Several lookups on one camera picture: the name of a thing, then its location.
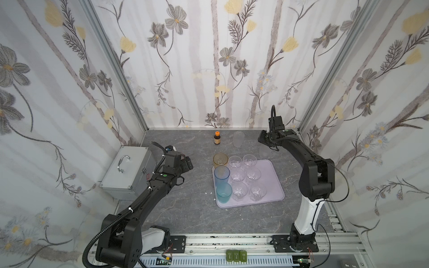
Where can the brown bottle orange cap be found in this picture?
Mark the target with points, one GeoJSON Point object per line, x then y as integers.
{"type": "Point", "coordinates": [217, 138]}

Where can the clear faceted glass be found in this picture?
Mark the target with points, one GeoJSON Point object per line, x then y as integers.
{"type": "Point", "coordinates": [257, 192]}
{"type": "Point", "coordinates": [239, 191]}
{"type": "Point", "coordinates": [235, 162]}
{"type": "Point", "coordinates": [253, 174]}
{"type": "Point", "coordinates": [237, 174]}
{"type": "Point", "coordinates": [249, 160]}

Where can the aluminium rail frame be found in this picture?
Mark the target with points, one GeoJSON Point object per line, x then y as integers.
{"type": "Point", "coordinates": [255, 250]}

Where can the yellow plastic cup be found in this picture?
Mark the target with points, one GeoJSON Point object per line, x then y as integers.
{"type": "Point", "coordinates": [220, 159]}

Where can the teal plastic cup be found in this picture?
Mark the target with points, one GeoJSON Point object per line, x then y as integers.
{"type": "Point", "coordinates": [223, 192]}

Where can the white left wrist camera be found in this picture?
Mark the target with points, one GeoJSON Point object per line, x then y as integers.
{"type": "Point", "coordinates": [170, 148]}

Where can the silver metal case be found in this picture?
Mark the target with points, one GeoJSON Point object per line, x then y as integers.
{"type": "Point", "coordinates": [129, 173]}

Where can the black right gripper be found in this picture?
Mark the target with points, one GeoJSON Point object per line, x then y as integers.
{"type": "Point", "coordinates": [265, 135]}

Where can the blue plastic cup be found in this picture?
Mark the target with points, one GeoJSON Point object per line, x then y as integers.
{"type": "Point", "coordinates": [221, 175]}

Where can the green connector block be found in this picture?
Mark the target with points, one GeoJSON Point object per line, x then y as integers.
{"type": "Point", "coordinates": [236, 256]}

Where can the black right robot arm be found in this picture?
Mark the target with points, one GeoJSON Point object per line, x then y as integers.
{"type": "Point", "coordinates": [326, 180]}

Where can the lilac plastic tray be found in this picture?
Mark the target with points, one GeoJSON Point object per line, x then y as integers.
{"type": "Point", "coordinates": [269, 178]}

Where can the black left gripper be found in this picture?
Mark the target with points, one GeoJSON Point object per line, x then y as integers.
{"type": "Point", "coordinates": [186, 162]}

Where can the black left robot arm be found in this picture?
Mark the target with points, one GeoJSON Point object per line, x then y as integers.
{"type": "Point", "coordinates": [119, 241]}

